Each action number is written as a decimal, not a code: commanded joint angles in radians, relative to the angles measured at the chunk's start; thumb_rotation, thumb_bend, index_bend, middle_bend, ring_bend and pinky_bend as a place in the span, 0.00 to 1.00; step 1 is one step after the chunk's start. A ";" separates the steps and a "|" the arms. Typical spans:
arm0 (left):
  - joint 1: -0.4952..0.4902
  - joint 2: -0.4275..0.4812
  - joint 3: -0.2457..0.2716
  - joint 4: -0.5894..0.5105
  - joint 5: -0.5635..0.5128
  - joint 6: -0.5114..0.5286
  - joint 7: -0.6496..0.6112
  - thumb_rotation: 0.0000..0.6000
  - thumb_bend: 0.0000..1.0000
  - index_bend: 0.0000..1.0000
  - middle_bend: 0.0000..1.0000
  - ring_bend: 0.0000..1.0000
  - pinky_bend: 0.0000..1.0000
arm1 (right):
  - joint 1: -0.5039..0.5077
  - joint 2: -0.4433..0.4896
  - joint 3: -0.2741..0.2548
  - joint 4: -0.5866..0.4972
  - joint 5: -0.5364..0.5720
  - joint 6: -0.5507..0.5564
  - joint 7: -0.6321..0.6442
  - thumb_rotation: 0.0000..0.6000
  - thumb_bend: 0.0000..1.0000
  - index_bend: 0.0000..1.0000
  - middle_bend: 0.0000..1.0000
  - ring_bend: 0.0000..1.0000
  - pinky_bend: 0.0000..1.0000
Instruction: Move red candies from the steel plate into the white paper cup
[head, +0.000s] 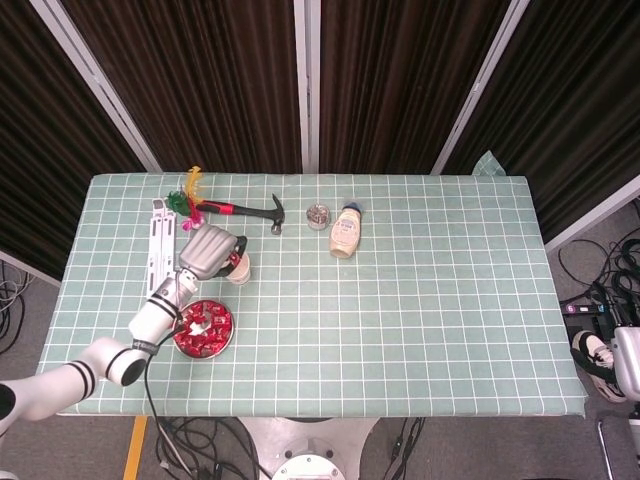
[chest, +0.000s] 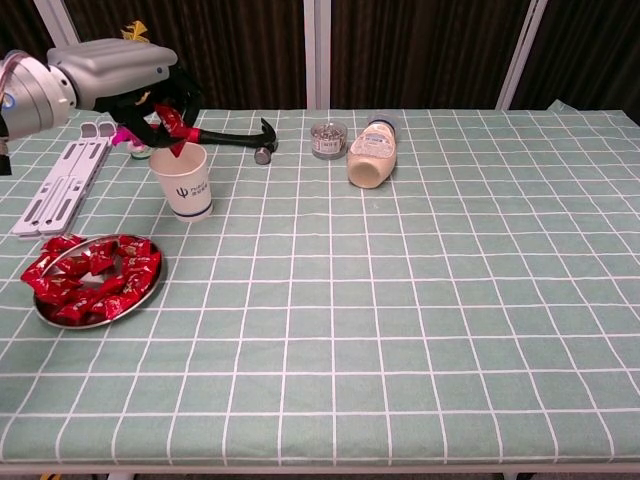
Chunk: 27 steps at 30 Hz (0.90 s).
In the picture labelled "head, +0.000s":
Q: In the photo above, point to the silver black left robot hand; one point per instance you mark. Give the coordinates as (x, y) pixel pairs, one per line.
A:
(207, 250)

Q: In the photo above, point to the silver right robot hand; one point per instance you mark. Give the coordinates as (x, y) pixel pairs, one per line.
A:
(629, 360)

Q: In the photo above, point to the red candy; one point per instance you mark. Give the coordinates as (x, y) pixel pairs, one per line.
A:
(192, 350)
(218, 309)
(233, 261)
(221, 336)
(210, 346)
(225, 322)

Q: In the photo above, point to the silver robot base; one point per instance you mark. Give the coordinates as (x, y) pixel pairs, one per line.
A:
(310, 440)

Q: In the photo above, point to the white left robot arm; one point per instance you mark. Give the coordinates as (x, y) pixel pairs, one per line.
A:
(150, 315)

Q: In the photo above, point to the black white sneaker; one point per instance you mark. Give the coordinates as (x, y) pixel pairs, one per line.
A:
(595, 357)

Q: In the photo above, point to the white paper cup blue logo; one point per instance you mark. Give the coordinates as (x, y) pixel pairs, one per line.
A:
(242, 274)

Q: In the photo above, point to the white folding laptop stand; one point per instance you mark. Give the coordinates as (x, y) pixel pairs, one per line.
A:
(162, 240)

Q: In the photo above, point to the colourful feather shuttlecock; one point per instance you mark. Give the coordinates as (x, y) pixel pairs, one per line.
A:
(191, 205)

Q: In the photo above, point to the black red claw hammer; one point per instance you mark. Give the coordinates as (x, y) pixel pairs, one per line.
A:
(250, 212)

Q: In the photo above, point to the black power strip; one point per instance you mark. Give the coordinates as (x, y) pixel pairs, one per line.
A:
(582, 308)

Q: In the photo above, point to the round stainless steel plate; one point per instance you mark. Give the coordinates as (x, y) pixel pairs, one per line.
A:
(201, 328)

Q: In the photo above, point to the clear jar of paper clips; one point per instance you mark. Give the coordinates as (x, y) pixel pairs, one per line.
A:
(320, 217)

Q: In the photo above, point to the beige mayonnaise squeeze bottle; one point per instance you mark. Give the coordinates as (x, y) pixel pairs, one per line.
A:
(345, 232)

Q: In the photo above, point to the dark brown curtain panel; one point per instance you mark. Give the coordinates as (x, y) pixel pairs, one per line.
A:
(200, 75)
(400, 75)
(40, 125)
(575, 100)

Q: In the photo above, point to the green white checked tablecloth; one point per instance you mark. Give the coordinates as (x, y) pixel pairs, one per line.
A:
(375, 325)

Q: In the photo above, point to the yellow floor tape strip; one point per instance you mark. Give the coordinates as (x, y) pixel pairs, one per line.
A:
(135, 450)

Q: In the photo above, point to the white metal frame bar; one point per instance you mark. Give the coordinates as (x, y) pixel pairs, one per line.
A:
(595, 212)
(30, 267)

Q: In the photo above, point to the white metal frame post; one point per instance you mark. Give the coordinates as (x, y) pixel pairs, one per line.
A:
(475, 90)
(306, 75)
(100, 80)

